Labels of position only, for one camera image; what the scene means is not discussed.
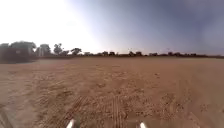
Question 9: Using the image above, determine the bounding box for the row of trees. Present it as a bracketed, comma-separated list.
[0, 40, 224, 60]

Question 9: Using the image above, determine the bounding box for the brown sandy dirt ground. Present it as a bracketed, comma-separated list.
[0, 55, 224, 128]

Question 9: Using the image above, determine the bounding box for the dark building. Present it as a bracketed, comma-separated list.
[0, 46, 37, 63]

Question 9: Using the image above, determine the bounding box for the robot's own part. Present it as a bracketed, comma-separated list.
[65, 118, 76, 128]
[139, 121, 148, 128]

